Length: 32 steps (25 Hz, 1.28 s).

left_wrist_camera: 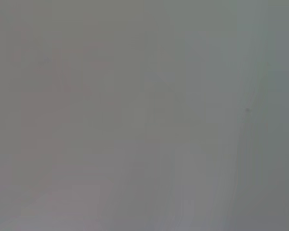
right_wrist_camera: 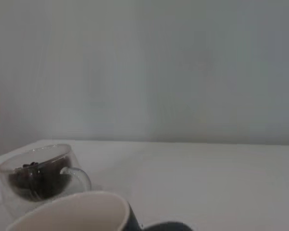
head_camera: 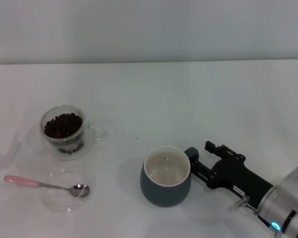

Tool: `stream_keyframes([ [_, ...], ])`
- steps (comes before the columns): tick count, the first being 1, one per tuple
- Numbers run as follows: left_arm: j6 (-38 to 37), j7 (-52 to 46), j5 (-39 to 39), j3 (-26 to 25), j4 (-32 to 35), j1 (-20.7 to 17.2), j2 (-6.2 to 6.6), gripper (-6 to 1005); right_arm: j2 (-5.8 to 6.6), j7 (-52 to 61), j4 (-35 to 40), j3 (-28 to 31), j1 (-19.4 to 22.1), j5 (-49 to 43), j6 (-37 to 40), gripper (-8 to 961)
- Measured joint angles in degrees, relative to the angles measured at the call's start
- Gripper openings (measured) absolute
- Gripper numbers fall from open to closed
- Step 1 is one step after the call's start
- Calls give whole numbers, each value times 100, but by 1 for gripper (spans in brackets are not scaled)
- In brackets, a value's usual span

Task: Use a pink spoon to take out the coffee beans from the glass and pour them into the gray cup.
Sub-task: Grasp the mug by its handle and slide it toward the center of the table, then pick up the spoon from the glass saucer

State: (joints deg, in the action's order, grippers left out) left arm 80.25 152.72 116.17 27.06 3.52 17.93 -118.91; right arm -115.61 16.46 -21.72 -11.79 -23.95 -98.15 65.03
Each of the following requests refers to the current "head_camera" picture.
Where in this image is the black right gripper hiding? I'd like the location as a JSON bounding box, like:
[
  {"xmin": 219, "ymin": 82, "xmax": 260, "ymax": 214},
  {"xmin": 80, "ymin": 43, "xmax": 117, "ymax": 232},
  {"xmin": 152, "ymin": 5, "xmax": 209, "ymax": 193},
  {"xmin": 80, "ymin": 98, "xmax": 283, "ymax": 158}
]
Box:
[{"xmin": 190, "ymin": 140, "xmax": 274, "ymax": 208}]

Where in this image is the pink-handled metal spoon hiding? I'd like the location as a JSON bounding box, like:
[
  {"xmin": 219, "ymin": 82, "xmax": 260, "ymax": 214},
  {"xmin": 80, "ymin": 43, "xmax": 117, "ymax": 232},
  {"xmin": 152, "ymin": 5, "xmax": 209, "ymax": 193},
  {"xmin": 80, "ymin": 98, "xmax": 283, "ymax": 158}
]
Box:
[{"xmin": 4, "ymin": 175, "xmax": 90, "ymax": 198}]

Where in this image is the coffee beans pile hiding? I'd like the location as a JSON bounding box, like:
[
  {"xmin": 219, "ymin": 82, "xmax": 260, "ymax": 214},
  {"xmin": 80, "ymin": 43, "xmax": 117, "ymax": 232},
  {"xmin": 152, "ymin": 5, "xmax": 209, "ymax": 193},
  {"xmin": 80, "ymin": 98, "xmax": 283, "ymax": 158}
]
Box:
[{"xmin": 44, "ymin": 113, "xmax": 85, "ymax": 155}]

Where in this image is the dark teal ceramic mug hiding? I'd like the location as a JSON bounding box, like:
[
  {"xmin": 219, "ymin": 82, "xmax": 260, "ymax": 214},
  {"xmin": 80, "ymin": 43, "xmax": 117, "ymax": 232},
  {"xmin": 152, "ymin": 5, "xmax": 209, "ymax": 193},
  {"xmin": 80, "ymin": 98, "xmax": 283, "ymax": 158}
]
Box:
[{"xmin": 140, "ymin": 145, "xmax": 200, "ymax": 208}]

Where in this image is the clear glass saucer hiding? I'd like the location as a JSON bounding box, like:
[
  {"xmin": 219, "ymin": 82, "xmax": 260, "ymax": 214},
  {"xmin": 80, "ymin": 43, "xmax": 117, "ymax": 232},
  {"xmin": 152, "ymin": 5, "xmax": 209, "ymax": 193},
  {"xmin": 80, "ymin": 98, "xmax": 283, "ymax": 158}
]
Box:
[{"xmin": 41, "ymin": 167, "xmax": 86, "ymax": 213}]

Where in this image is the right arm cable with connector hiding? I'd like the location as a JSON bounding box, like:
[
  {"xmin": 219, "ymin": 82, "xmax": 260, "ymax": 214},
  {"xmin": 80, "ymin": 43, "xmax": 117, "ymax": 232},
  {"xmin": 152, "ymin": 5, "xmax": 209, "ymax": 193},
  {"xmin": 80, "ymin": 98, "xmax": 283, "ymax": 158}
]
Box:
[{"xmin": 229, "ymin": 195, "xmax": 274, "ymax": 230}]

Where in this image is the double-walled glass cup with handle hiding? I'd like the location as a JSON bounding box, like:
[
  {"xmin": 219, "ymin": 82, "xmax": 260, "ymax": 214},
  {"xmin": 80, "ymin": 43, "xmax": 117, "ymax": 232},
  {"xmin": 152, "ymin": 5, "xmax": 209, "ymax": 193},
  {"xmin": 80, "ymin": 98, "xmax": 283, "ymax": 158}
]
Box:
[{"xmin": 40, "ymin": 105, "xmax": 109, "ymax": 161}]

